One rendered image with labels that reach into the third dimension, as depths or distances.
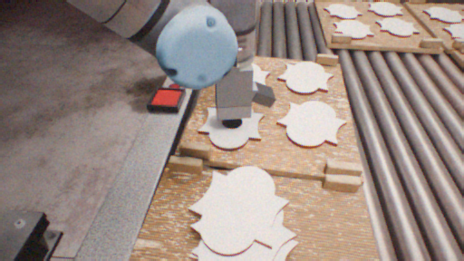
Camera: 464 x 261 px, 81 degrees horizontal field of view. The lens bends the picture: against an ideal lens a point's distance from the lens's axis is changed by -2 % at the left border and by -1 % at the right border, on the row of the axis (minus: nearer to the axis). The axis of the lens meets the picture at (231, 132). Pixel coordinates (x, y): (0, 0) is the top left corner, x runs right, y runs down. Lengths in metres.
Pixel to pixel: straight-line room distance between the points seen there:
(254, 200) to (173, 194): 0.14
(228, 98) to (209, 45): 0.24
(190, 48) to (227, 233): 0.25
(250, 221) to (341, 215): 0.16
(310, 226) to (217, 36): 0.32
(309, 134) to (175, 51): 0.38
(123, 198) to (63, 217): 1.24
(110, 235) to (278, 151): 0.32
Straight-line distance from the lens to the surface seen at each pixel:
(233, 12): 0.42
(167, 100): 0.68
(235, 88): 0.47
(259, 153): 0.53
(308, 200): 0.48
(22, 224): 0.53
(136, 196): 0.52
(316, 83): 0.72
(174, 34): 0.24
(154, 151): 0.58
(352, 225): 0.48
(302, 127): 0.58
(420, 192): 0.60
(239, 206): 0.41
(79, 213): 1.73
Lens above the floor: 1.33
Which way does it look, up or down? 44 degrees down
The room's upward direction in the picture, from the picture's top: straight up
